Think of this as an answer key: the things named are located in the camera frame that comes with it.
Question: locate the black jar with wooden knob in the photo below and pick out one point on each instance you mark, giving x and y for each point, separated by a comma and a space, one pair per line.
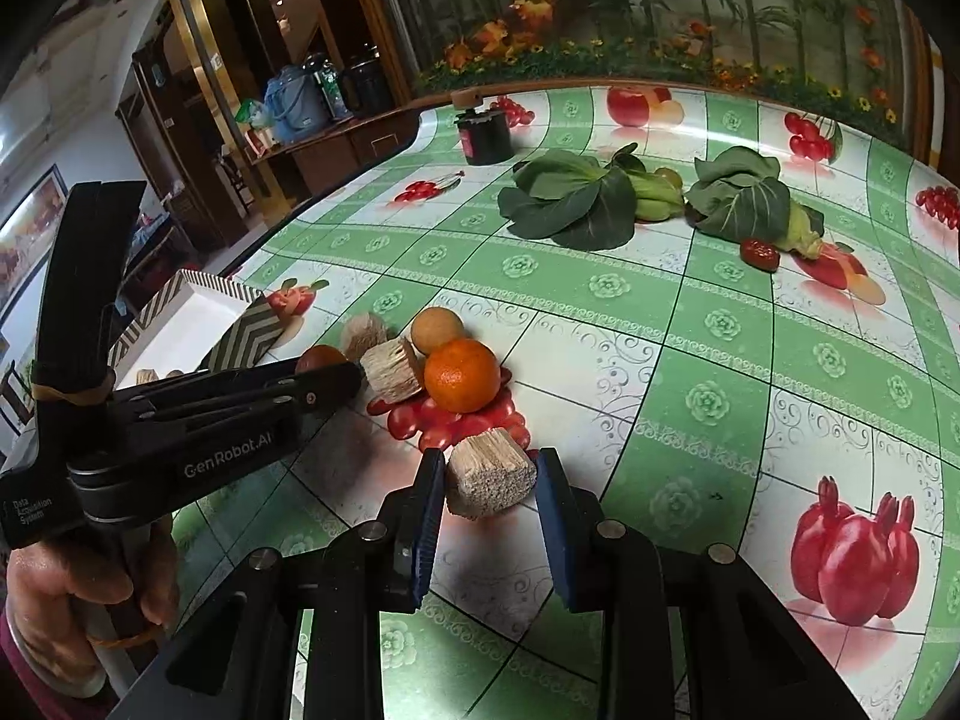
484, 133

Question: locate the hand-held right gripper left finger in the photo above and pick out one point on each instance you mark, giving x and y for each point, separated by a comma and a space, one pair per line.
421, 532

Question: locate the beige porous block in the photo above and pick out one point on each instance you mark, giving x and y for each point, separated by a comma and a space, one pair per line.
390, 371
491, 480

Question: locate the flower and bamboo wall mural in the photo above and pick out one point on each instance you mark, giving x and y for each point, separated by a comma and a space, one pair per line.
637, 7

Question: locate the green fruit-printed tablecloth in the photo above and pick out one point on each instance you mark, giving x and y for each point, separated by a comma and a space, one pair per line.
712, 405

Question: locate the green bottle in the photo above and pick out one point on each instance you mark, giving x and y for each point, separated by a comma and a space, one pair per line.
328, 86

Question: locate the person's left hand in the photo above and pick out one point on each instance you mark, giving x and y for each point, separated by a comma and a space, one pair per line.
67, 585

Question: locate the orange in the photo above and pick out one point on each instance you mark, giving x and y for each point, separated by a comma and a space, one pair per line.
322, 357
461, 375

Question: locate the blue kettle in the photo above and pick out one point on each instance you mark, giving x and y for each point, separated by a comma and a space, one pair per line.
295, 109

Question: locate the person's left forearm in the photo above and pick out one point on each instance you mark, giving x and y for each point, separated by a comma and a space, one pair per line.
30, 697

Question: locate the dark kettle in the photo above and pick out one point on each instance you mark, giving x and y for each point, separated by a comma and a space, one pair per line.
367, 82

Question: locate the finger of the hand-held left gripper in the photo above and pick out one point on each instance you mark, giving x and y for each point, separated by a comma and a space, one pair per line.
255, 394

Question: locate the wooden sideboard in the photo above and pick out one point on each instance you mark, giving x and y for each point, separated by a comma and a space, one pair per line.
337, 150

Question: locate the striped paper tray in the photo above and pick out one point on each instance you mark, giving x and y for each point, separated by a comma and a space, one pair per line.
217, 307

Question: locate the tall wooden cabinet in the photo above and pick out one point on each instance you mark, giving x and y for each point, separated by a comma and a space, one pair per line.
195, 90

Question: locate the tan round fruit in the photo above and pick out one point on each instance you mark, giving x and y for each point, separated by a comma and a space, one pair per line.
437, 328

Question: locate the framed wall picture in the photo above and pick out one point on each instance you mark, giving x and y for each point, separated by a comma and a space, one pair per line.
30, 225

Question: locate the bok choy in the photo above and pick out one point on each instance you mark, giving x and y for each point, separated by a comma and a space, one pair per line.
742, 195
570, 202

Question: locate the small olive round fruit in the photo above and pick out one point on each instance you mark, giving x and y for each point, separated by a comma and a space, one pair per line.
667, 178

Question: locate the pink porous block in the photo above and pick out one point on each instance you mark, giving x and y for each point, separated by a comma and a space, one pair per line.
365, 334

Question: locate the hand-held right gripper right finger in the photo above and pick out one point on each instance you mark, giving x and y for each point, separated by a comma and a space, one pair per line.
559, 540

